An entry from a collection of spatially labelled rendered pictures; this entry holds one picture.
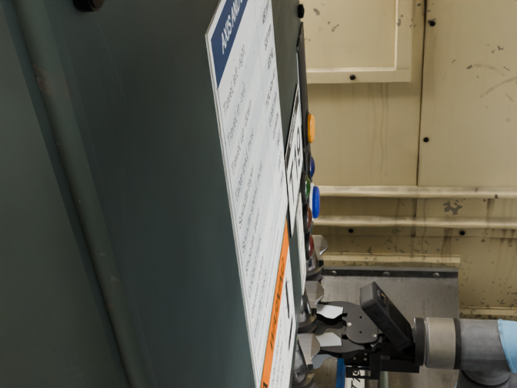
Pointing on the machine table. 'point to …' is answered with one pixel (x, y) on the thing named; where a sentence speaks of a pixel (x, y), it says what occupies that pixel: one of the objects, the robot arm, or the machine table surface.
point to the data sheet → (251, 152)
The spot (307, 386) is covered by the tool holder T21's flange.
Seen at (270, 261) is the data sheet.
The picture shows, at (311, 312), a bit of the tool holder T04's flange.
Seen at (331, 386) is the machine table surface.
